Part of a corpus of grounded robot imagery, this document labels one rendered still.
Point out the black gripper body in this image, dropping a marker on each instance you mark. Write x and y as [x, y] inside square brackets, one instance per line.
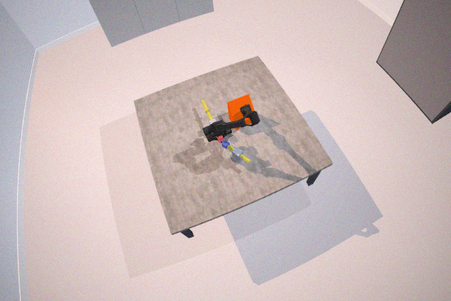
[211, 137]

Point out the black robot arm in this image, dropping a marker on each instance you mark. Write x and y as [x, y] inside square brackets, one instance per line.
[219, 127]

